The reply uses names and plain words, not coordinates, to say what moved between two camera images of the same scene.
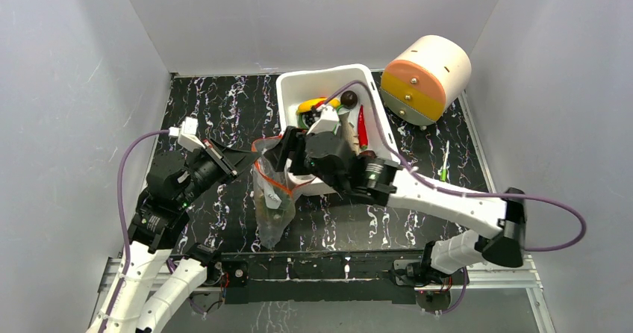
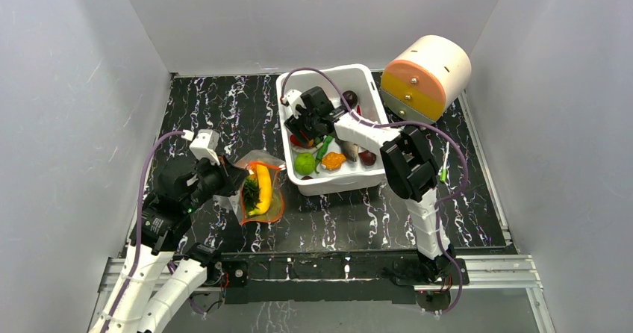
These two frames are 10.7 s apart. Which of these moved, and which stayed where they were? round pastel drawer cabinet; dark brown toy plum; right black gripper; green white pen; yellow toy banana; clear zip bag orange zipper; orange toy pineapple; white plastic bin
Moved: right black gripper; yellow toy banana; orange toy pineapple; clear zip bag orange zipper
Stayed: round pastel drawer cabinet; white plastic bin; dark brown toy plum; green white pen
